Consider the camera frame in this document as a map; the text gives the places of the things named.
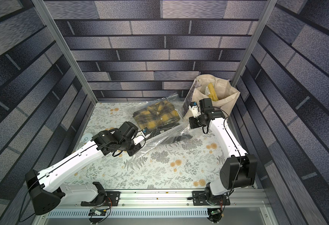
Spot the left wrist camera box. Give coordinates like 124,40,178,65
133,127,151,145

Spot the yellow black plaid shirt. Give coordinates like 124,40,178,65
133,100,181,130

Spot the small circuit board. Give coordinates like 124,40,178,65
89,208,107,217
207,208,222,224

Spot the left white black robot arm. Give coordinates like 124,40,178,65
25,121,146,216

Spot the clear plastic vacuum bag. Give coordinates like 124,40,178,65
132,93,194,157

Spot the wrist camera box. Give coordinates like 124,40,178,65
133,127,151,145
189,102,200,118

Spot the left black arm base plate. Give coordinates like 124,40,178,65
81,191,120,207

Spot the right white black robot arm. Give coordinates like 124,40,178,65
189,98,257,204

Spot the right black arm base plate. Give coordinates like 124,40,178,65
187,191,230,206

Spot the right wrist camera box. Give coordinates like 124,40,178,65
189,102,200,118

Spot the left small circuit board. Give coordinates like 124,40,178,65
89,208,107,217

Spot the white round tape roll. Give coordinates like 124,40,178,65
81,133,93,143

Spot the yellow item in tote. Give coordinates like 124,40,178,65
205,83,219,101

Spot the beige canvas tote bag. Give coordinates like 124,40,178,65
183,74,240,119

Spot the right small circuit board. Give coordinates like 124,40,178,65
207,208,222,224

